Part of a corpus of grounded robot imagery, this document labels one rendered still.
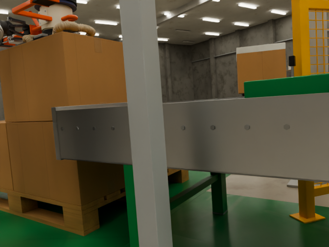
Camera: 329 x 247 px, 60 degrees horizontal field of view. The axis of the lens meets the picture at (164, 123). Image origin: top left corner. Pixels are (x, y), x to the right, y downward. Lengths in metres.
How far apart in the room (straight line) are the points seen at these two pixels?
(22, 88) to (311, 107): 1.40
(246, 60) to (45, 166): 1.86
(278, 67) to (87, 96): 1.75
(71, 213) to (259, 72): 1.90
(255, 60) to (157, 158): 2.09
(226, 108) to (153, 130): 0.20
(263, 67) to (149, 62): 2.07
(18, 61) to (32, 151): 0.48
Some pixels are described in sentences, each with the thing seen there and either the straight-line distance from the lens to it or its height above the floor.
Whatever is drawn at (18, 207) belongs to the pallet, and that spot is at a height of 0.06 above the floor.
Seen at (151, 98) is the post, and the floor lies 0.61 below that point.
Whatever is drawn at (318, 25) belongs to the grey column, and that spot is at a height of 0.98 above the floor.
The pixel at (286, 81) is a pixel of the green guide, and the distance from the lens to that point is 0.80.
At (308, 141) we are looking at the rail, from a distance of 0.70.
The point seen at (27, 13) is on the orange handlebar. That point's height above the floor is 1.07.
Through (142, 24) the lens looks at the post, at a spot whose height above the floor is 0.77.
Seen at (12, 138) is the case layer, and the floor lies 0.45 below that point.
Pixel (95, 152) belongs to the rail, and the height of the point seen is 0.44.
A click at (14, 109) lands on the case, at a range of 1.77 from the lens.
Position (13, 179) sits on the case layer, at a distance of 1.90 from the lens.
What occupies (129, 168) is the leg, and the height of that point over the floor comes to 0.39.
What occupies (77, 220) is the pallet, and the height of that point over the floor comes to 0.07.
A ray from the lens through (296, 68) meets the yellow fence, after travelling 1.46.
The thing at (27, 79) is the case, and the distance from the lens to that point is 1.65.
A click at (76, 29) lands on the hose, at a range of 1.61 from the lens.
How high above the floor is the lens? 0.60
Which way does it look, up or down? 4 degrees down
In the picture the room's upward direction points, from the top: 4 degrees counter-clockwise
